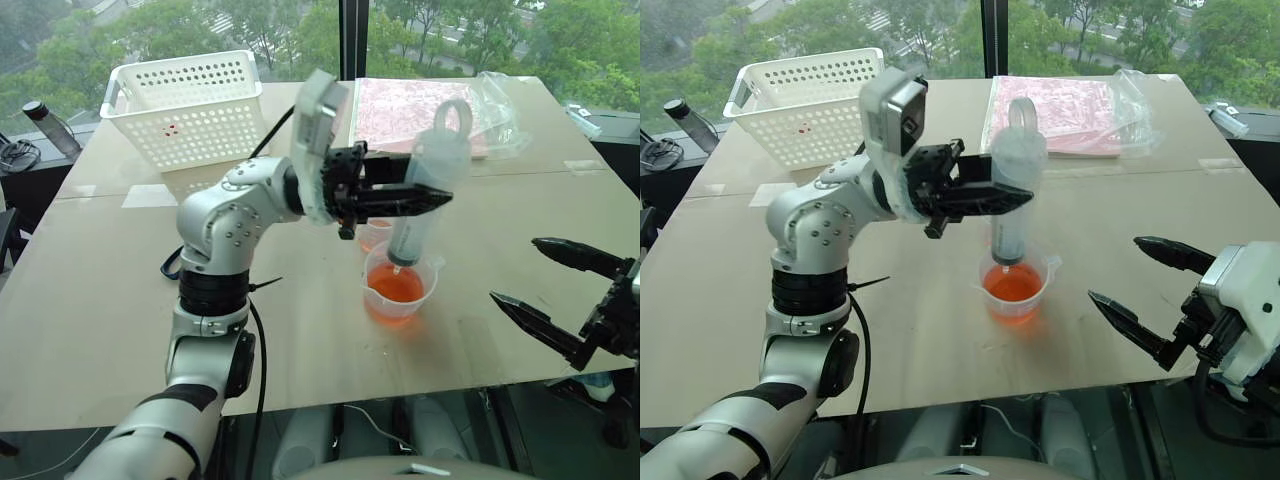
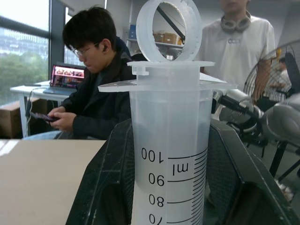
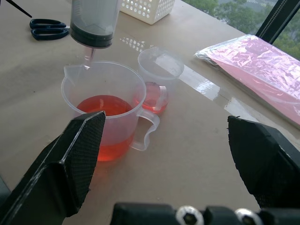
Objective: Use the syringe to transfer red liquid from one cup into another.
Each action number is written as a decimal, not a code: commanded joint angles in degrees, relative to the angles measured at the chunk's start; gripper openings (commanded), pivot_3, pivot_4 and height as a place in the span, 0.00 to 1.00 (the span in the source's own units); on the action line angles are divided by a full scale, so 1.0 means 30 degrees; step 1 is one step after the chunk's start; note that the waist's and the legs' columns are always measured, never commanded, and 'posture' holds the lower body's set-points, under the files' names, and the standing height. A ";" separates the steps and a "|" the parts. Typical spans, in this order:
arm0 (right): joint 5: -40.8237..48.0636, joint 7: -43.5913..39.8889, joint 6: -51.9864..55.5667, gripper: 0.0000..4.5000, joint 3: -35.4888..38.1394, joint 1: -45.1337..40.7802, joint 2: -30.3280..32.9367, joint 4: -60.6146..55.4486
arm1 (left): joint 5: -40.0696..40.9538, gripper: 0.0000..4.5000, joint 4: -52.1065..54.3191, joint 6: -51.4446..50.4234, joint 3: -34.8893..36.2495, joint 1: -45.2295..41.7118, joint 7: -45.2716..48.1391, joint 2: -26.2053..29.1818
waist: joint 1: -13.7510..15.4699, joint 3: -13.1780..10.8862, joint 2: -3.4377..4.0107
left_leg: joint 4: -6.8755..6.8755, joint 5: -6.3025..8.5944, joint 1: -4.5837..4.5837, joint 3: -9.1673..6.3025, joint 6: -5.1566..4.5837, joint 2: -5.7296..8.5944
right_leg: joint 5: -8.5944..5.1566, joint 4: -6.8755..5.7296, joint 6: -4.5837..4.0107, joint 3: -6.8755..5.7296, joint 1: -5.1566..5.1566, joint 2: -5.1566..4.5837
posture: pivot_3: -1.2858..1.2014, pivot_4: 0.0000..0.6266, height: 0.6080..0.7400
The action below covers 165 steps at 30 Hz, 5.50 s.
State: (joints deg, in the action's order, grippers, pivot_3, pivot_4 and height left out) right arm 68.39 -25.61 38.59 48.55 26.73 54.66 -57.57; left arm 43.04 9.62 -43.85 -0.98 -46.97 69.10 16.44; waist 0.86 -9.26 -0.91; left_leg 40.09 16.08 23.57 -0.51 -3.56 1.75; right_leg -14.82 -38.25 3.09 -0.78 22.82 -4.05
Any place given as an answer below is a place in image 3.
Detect large clear plastic syringe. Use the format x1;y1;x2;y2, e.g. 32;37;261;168
69;0;122;71

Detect black handled scissors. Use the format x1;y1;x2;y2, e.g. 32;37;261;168
29;18;70;41

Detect thin black stick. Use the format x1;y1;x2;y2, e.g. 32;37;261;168
4;0;33;18

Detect pink paper pack in plastic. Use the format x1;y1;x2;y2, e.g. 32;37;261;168
194;34;300;130

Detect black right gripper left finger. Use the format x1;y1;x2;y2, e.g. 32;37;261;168
0;111;106;225

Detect black window frame post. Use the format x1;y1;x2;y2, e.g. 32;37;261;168
255;0;300;44

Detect small clear measuring cup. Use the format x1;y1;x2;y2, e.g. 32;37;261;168
134;47;185;115

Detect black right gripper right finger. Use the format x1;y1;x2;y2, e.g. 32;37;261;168
227;115;300;209

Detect white perforated plastic basket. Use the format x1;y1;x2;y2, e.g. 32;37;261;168
120;0;176;25

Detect large clear measuring cup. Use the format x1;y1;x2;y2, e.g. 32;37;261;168
61;60;161;162

